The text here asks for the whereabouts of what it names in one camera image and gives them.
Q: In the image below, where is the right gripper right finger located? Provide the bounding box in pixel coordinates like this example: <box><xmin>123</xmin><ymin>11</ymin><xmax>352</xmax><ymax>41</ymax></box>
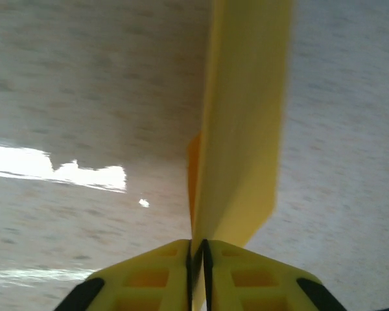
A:
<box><xmin>202</xmin><ymin>238</ymin><xmax>348</xmax><ymax>311</ymax></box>

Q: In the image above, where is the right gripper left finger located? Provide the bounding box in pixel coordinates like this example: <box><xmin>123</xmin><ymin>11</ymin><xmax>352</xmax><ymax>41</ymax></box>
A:
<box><xmin>53</xmin><ymin>238</ymin><xmax>193</xmax><ymax>311</ymax></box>

